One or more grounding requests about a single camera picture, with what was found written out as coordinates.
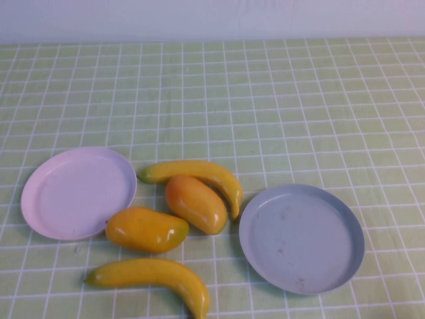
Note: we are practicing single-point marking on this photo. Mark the pink round plate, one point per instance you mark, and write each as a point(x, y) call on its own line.
point(76, 192)

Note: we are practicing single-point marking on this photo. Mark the grey-blue round plate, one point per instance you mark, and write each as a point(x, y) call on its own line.
point(299, 239)

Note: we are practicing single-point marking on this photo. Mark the orange-blushed plastic mango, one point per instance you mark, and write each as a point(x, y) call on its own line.
point(196, 202)

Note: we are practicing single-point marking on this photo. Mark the yellow plastic mango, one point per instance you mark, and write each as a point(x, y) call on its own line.
point(142, 229)

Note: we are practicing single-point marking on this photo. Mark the yellow plastic banana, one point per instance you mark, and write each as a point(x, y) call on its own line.
point(146, 272)
point(199, 169)

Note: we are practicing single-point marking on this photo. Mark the green checked tablecloth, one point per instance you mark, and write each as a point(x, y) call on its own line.
point(265, 99)

